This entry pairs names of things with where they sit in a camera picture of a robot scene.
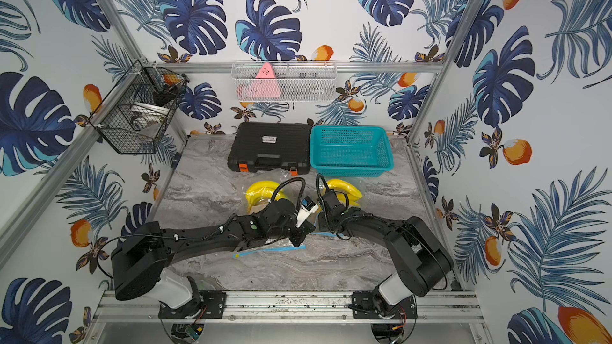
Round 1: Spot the black wire basket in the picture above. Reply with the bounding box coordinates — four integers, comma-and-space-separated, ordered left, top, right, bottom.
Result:
88, 61, 190, 155

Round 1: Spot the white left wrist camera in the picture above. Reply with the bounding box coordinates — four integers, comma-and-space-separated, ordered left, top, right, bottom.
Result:
296, 196, 320, 228

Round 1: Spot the clear zip-top bag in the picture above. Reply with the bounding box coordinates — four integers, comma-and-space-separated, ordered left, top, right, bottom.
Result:
316, 174, 363, 237

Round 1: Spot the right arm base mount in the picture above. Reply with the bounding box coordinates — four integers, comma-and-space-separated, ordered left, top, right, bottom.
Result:
347, 291, 418, 319

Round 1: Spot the teal plastic basket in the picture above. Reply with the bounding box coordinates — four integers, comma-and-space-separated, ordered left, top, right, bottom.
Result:
309, 125, 395, 177

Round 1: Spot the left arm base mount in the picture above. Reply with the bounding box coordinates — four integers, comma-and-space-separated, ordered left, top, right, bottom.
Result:
158, 291, 227, 319

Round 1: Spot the pink triangular object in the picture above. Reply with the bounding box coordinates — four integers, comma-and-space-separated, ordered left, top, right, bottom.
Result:
245, 62, 282, 100

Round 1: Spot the aluminium front rail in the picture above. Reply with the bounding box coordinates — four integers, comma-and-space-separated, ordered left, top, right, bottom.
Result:
93, 291, 485, 324

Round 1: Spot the black plastic tool case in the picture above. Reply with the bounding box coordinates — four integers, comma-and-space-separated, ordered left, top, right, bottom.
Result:
227, 122, 312, 175

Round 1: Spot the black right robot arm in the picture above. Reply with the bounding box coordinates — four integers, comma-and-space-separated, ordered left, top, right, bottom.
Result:
319, 191, 454, 297

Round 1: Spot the yellow banana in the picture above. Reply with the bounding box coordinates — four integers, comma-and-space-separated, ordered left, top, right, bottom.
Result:
245, 181, 280, 214
327, 178, 363, 202

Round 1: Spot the white wire shelf basket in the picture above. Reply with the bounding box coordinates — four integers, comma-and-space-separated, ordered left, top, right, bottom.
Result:
230, 61, 337, 102

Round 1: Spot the clear bag with banana peel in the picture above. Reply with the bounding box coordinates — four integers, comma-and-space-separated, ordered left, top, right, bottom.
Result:
234, 242, 307, 259

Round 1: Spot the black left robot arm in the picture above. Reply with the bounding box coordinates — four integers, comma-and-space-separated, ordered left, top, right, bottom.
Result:
111, 199, 316, 301

